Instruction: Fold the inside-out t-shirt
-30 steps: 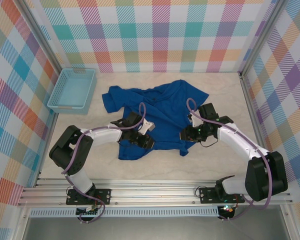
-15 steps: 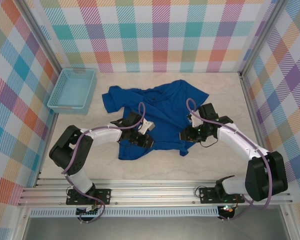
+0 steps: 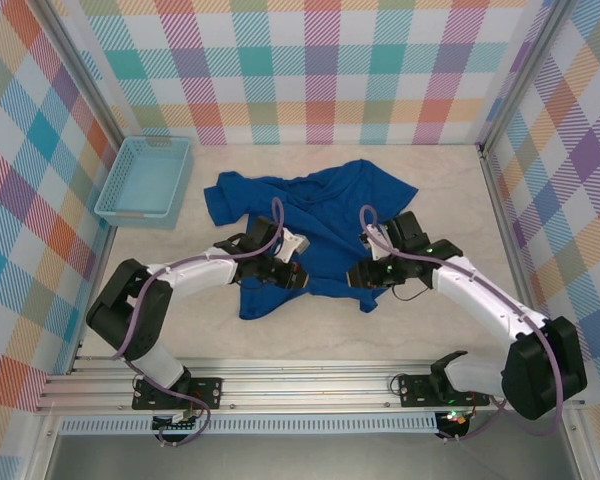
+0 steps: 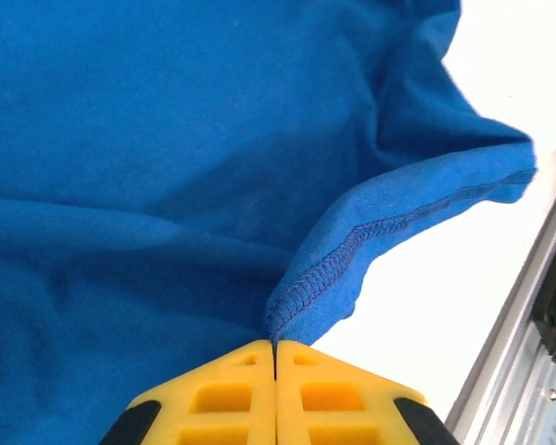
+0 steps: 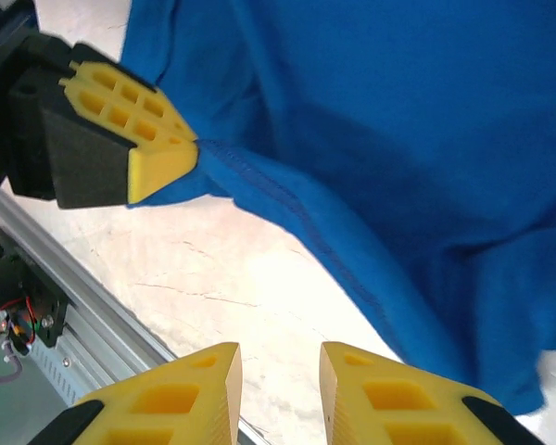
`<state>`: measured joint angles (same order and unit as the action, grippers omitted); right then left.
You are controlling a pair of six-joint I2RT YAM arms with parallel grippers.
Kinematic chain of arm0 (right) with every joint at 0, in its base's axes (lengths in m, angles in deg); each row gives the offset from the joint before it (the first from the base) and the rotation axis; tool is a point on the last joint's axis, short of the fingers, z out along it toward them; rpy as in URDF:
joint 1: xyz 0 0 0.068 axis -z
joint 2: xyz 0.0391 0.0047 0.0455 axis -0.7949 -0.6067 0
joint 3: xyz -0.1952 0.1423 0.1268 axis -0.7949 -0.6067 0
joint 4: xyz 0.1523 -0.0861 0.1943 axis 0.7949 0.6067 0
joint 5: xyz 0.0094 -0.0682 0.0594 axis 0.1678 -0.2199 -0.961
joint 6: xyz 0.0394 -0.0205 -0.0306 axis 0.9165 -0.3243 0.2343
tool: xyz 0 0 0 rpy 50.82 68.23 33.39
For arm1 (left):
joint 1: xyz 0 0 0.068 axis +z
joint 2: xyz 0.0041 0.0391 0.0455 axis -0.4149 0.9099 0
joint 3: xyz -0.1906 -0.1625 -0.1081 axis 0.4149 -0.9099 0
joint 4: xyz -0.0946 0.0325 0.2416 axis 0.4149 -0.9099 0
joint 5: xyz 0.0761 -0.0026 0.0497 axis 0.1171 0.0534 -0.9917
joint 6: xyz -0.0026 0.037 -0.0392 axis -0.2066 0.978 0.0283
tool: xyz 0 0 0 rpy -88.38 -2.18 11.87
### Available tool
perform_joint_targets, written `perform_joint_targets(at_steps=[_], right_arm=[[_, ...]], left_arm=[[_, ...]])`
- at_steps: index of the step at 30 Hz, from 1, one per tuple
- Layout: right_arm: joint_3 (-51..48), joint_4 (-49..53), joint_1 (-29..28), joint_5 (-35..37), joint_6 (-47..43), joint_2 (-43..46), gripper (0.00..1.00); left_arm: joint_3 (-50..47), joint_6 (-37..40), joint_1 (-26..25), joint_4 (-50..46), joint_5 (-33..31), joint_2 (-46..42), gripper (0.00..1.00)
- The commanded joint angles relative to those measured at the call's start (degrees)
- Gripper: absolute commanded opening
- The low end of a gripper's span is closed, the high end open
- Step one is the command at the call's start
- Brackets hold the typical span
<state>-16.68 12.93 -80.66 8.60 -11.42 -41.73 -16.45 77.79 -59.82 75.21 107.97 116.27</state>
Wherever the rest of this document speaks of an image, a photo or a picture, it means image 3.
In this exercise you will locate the blue t-shirt with panda print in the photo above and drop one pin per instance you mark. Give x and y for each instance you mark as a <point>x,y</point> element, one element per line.
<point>330,210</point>

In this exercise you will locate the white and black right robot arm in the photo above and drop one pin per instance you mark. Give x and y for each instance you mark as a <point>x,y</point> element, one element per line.
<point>480,295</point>

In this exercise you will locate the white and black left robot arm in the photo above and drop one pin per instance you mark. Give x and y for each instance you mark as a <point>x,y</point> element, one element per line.
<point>195,275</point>

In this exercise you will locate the light blue plastic basket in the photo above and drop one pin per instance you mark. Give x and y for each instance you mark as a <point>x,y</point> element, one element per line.
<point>145,185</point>

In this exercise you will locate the small circuit board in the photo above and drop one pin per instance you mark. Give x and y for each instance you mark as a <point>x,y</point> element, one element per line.
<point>455,420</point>
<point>177,425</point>

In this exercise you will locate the grey metal panel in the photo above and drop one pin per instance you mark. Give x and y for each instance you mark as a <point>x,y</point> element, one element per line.
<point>305,460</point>

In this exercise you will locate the aluminium mounting rail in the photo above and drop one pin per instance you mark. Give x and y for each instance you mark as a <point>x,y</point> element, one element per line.
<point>305,390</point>

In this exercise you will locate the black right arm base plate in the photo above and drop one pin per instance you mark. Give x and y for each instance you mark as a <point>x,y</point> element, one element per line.
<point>415,392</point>

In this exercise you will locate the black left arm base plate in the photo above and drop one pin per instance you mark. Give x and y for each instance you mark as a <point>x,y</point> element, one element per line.
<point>210,390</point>

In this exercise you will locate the aluminium frame post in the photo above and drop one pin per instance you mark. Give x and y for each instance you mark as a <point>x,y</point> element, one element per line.
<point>526,75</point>
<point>85,75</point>

